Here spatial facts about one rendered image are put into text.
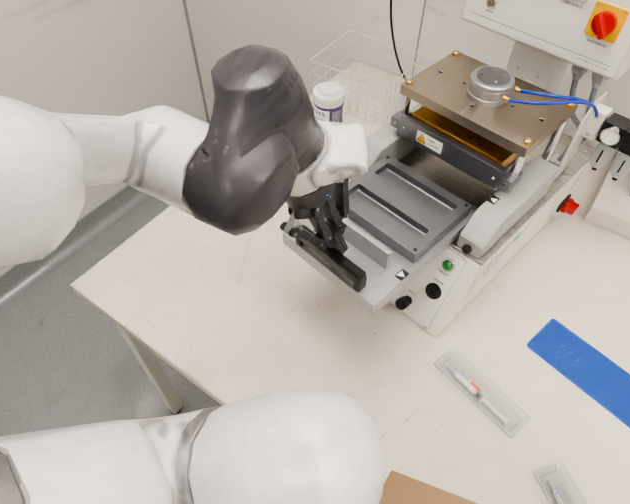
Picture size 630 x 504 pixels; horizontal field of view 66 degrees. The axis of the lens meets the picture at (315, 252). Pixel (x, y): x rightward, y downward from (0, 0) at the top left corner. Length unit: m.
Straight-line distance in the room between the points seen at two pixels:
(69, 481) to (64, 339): 1.80
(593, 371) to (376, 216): 0.52
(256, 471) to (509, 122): 0.75
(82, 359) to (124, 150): 1.55
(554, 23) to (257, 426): 0.89
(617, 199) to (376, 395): 0.78
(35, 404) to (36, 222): 1.69
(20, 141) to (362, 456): 0.28
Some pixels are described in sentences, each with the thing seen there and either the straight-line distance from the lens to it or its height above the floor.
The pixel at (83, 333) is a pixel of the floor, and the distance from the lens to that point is 2.07.
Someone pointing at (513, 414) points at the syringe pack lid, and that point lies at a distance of 0.98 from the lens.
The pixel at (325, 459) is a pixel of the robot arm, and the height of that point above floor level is 1.30.
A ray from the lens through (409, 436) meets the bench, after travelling 0.94.
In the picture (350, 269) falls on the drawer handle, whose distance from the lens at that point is 0.78.
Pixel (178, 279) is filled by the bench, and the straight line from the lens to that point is 1.12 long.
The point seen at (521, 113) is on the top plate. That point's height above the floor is 1.11.
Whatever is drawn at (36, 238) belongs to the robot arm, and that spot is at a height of 1.41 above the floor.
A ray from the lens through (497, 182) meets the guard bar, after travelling 0.94.
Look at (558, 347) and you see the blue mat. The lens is 1.11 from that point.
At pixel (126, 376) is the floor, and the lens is 1.91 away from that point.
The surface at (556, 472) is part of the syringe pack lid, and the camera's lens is 0.97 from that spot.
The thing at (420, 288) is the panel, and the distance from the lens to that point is 1.00.
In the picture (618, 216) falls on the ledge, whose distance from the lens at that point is 1.35.
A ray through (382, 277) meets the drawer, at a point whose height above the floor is 0.97.
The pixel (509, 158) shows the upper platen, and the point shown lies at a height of 1.05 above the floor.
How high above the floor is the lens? 1.63
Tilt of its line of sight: 51 degrees down
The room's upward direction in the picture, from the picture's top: straight up
